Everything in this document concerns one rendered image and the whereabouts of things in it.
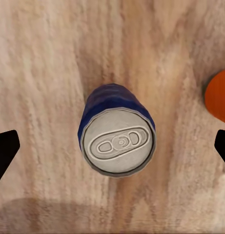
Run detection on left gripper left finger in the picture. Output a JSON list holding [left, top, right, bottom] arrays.
[[0, 130, 20, 180]]

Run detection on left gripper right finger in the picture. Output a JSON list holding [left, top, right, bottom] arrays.
[[214, 129, 225, 162]]

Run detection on can of soda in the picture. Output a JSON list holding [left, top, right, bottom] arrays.
[[204, 70, 225, 122], [78, 83, 157, 178]]

